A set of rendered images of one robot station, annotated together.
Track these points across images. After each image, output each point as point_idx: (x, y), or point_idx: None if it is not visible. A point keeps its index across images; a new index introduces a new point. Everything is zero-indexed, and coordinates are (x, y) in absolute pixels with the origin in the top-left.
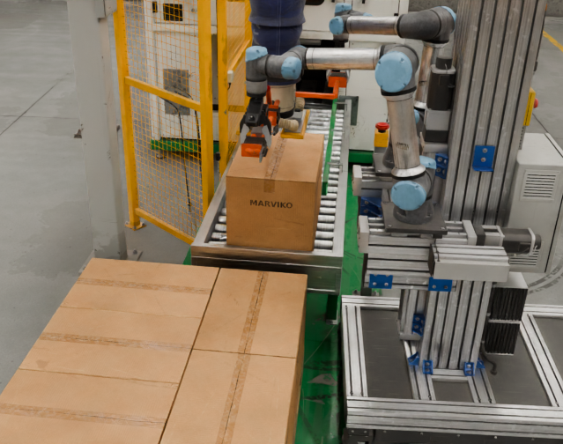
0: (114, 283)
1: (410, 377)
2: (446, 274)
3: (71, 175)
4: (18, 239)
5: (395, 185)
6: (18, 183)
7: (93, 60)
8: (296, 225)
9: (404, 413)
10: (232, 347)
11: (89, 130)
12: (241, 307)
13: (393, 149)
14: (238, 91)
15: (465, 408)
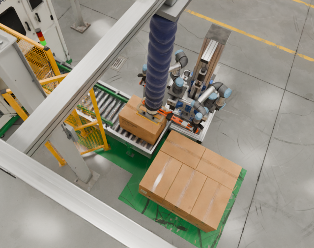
0: (157, 180)
1: None
2: None
3: None
4: (49, 209)
5: (222, 107)
6: None
7: (74, 151)
8: (164, 124)
9: (206, 130)
10: (197, 160)
11: (77, 165)
12: (181, 151)
13: (220, 102)
14: None
15: (209, 118)
